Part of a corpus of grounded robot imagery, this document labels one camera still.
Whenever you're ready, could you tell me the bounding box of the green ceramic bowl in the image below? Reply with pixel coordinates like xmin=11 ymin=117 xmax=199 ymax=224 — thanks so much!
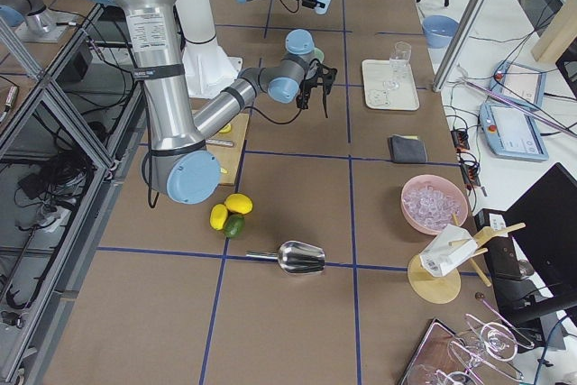
xmin=314 ymin=47 xmax=325 ymax=63

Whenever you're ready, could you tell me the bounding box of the wooden cutting board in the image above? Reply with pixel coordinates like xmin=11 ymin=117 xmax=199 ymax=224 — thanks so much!
xmin=206 ymin=114 xmax=249 ymax=186

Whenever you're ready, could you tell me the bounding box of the pink bowl with ice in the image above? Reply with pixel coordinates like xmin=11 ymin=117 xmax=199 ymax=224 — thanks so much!
xmin=400 ymin=174 xmax=469 ymax=235

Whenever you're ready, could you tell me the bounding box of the cream bear tray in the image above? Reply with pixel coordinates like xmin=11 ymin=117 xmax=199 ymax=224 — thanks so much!
xmin=362 ymin=60 xmax=419 ymax=111

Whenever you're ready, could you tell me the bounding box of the blue bowl with fork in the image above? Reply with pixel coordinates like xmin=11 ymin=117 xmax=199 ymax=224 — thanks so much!
xmin=422 ymin=15 xmax=459 ymax=49

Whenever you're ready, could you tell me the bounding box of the black laptop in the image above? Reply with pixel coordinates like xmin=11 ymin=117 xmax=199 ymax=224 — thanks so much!
xmin=486 ymin=163 xmax=576 ymax=325

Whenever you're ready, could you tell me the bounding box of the blue teach pendant tablet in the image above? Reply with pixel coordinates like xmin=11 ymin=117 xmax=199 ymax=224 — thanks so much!
xmin=490 ymin=60 xmax=546 ymax=107

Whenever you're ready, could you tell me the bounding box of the green avocado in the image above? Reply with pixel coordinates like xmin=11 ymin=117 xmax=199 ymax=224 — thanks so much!
xmin=223 ymin=214 xmax=245 ymax=238

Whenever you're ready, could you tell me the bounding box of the yellow lemon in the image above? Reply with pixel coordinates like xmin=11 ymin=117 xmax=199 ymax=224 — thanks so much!
xmin=209 ymin=204 xmax=229 ymax=231
xmin=224 ymin=193 xmax=253 ymax=215

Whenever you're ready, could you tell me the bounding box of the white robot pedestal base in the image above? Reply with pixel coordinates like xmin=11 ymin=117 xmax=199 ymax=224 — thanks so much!
xmin=176 ymin=0 xmax=243 ymax=99

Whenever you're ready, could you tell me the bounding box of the clear wine glass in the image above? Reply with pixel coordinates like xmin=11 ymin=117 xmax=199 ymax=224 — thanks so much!
xmin=383 ymin=41 xmax=412 ymax=91

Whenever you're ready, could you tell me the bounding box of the metal muddler rod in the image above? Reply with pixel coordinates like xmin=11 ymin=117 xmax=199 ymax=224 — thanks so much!
xmin=206 ymin=139 xmax=235 ymax=148

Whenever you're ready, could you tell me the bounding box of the metal ice scoop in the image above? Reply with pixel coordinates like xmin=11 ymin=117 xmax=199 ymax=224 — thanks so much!
xmin=246 ymin=240 xmax=325 ymax=274

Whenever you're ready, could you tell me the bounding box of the lemon half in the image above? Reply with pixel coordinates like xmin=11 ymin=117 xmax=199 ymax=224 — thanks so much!
xmin=218 ymin=124 xmax=233 ymax=133

